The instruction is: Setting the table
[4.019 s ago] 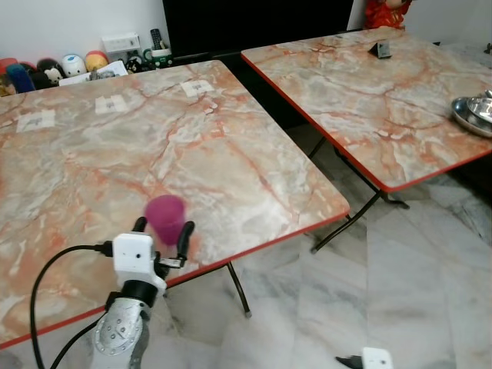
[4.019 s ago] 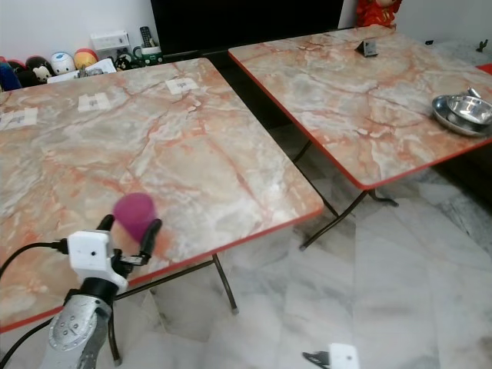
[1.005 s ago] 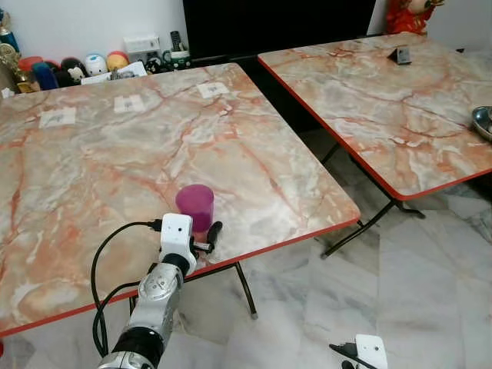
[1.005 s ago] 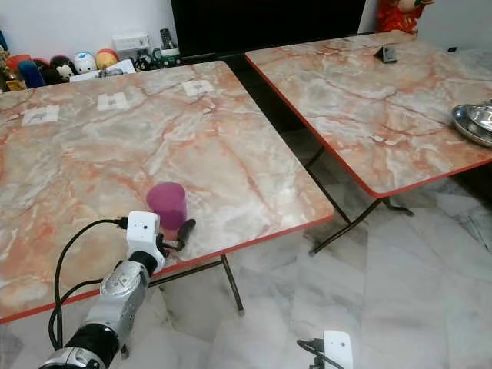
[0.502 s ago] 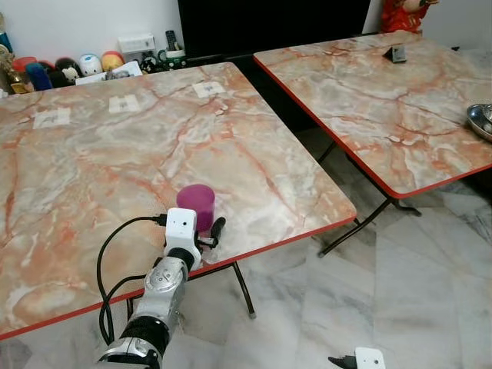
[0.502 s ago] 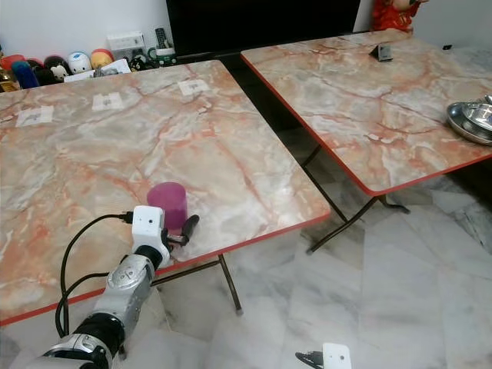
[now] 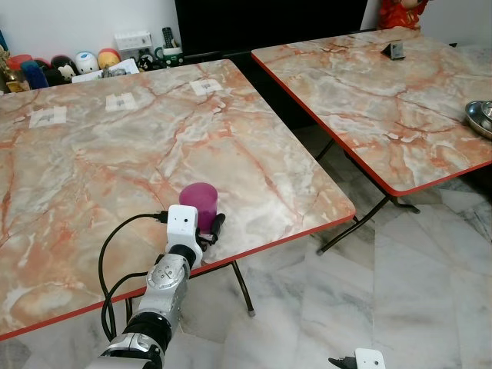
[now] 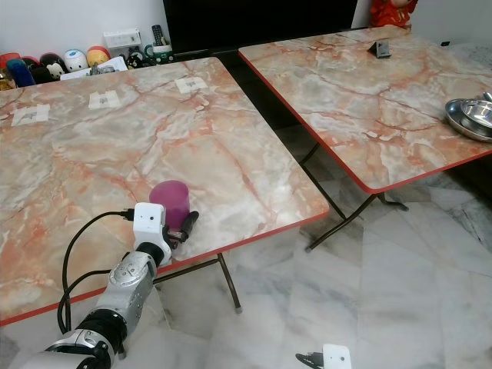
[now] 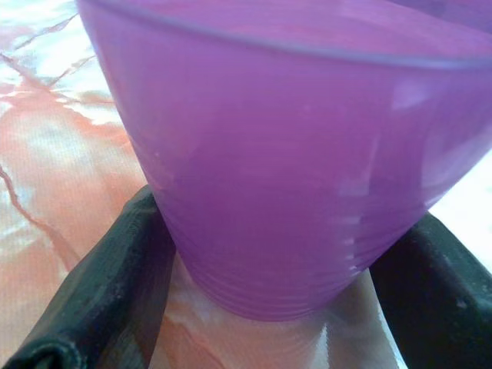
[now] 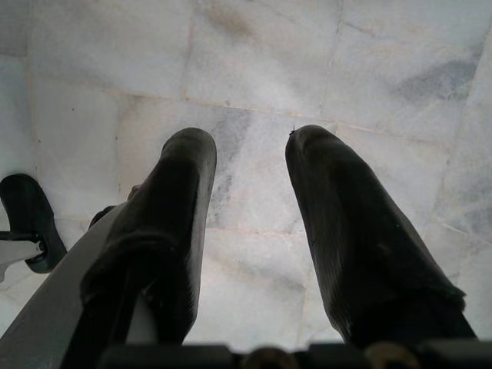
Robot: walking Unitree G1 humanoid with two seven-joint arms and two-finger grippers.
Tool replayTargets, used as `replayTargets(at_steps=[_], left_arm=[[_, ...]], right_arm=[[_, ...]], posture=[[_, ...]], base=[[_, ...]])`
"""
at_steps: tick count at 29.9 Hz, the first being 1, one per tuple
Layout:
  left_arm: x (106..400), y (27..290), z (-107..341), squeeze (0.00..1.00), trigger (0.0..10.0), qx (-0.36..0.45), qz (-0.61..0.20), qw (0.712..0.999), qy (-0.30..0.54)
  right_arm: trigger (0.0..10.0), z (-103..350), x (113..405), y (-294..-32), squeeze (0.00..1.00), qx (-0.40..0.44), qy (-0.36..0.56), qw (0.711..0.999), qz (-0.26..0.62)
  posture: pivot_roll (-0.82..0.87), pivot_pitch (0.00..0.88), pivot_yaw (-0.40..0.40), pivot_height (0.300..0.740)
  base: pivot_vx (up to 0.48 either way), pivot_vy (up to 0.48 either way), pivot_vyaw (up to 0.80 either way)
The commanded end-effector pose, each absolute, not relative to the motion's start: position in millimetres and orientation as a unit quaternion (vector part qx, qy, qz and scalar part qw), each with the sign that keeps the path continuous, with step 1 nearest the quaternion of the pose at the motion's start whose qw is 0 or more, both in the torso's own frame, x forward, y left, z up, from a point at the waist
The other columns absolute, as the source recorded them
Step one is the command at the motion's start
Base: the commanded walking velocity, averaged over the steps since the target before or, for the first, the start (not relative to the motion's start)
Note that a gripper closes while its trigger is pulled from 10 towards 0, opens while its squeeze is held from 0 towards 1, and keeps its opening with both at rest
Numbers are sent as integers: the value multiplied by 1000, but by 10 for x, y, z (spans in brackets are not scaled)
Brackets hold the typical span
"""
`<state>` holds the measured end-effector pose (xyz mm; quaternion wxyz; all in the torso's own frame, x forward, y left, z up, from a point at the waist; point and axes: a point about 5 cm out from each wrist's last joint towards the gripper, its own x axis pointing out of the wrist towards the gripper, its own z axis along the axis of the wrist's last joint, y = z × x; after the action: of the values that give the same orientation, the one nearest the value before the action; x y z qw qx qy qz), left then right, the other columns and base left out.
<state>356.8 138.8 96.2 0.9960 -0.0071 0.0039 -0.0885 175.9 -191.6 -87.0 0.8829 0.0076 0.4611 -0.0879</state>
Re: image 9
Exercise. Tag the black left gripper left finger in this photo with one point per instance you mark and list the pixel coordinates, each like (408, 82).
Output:
(111, 276)

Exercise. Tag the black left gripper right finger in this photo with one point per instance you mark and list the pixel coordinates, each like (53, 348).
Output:
(434, 292)

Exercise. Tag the purple translucent plastic cup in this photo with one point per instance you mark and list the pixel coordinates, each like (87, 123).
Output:
(276, 161)

